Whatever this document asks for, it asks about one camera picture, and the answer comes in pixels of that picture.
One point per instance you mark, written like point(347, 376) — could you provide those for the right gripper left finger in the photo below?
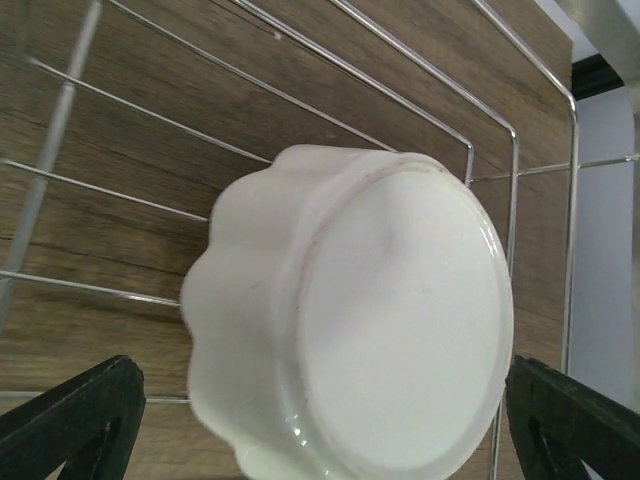
point(85, 427)

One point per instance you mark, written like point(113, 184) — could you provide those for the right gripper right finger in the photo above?
point(562, 429)

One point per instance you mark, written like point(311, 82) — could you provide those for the white scalloped bowl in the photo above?
point(351, 317)

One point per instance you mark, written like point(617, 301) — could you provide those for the metal wire dish rack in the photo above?
point(122, 121)

